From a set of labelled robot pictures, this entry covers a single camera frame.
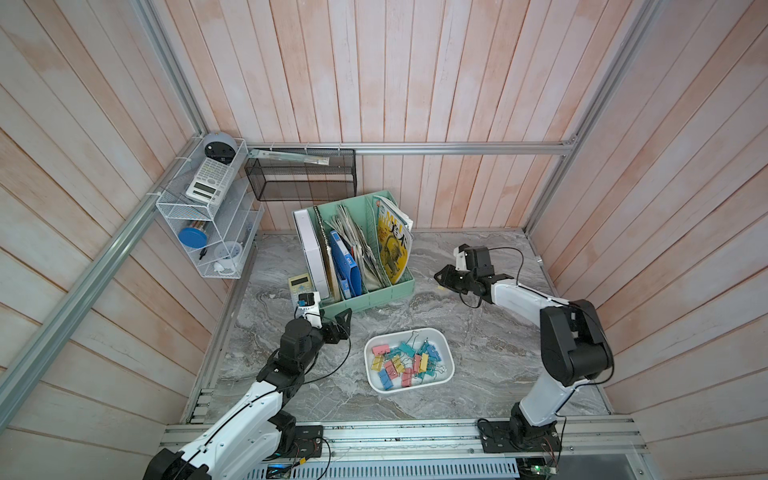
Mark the black mesh wall basket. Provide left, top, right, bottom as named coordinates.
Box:
left=245, top=147, right=358, bottom=204

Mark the white binder box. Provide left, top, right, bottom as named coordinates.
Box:
left=293, top=209, right=331, bottom=300

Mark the blue binder clip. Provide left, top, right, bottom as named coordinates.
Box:
left=378, top=370, right=394, bottom=391
left=425, top=346, right=442, bottom=363

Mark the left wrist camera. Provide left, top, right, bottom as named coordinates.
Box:
left=294, top=291, right=322, bottom=330

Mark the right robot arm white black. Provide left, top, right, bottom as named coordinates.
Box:
left=434, top=244, right=614, bottom=449

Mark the blue file folder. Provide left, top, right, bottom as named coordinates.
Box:
left=330, top=230, right=363, bottom=300

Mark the white plastic storage tray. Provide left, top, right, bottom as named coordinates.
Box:
left=363, top=328, right=456, bottom=395

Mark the white tape dispenser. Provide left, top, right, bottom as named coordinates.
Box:
left=213, top=241, right=243, bottom=275

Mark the grey round clock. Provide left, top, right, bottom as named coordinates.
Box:
left=203, top=132, right=238, bottom=165

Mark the ruler on basket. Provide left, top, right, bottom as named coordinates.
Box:
left=248, top=149, right=330, bottom=166

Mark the pink binder clip top tray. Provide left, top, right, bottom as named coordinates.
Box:
left=371, top=344, right=390, bottom=356

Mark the yellow art magazine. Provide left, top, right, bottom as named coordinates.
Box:
left=373, top=195, right=413, bottom=285

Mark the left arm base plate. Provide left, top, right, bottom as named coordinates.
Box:
left=265, top=425, right=324, bottom=461

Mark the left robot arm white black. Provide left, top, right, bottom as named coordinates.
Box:
left=143, top=309, right=352, bottom=479

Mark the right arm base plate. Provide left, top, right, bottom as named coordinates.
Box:
left=476, top=417, right=562, bottom=453

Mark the small desk calculator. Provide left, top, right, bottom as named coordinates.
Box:
left=288, top=273, right=314, bottom=303

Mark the blue lid jar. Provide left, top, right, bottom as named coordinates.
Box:
left=177, top=220, right=209, bottom=249

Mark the stack of papers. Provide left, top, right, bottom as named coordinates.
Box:
left=328, top=204, right=391, bottom=293

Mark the green file organizer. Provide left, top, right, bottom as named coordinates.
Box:
left=293, top=190, right=415, bottom=319

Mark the white wire wall shelf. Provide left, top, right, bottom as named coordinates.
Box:
left=156, top=136, right=264, bottom=279

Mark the white calculator on shelf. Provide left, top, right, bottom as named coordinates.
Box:
left=185, top=157, right=235, bottom=205

